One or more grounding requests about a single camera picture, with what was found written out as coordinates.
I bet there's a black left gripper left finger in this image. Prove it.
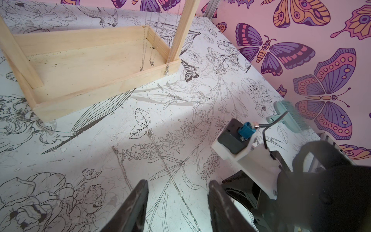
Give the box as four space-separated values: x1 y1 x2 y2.
101 179 149 232

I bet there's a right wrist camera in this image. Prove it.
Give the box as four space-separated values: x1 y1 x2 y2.
212 119 282 200

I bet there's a silver clasp necklace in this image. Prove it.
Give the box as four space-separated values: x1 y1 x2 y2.
149 11 169 67

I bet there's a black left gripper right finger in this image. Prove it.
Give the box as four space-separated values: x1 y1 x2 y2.
208 180 255 232

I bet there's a wooden jewelry display stand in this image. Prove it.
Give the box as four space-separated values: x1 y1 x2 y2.
1 1 199 122

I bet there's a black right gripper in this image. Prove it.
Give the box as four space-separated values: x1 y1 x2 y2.
221 150 308 232

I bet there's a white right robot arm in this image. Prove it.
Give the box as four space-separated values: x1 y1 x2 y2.
222 141 371 232

